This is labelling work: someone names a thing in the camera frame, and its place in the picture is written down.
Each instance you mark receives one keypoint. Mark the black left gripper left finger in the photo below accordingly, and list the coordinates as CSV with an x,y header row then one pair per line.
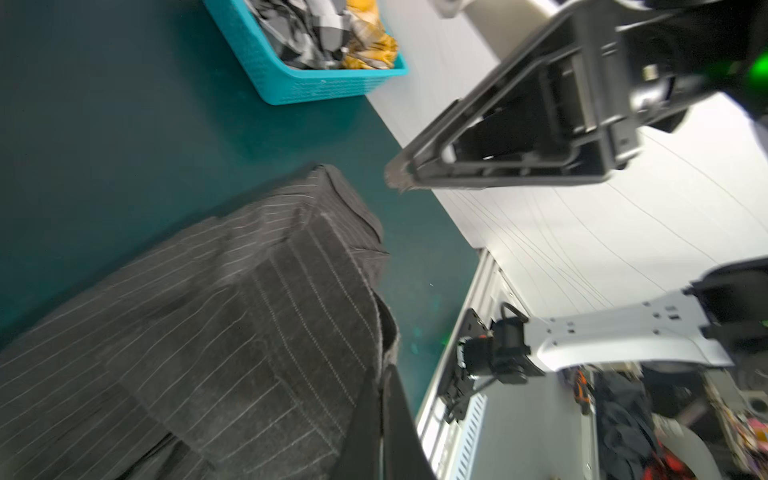
x,y
361,452

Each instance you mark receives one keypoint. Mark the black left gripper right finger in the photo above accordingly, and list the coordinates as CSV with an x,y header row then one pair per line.
x,y
403,455

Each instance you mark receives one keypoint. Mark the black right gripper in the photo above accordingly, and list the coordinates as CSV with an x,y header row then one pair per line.
x,y
566,106

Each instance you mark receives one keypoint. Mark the dark grey pinstriped shirt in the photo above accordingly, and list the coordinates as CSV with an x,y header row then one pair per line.
x,y
236,349

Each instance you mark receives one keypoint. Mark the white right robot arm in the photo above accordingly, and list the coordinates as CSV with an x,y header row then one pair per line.
x,y
663,261

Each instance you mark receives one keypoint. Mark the white vent grille strip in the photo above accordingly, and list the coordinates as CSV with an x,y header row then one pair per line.
x,y
466,443

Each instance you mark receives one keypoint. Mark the yellow plaid shirt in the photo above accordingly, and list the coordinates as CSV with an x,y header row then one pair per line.
x,y
370,46

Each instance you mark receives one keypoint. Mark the black white checkered shirt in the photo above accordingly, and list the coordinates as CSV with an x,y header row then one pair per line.
x,y
305,35

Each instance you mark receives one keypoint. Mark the teal plastic laundry basket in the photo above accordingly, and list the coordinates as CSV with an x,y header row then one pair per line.
x,y
277,83

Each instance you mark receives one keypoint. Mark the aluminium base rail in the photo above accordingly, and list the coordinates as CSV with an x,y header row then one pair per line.
x,y
490,298

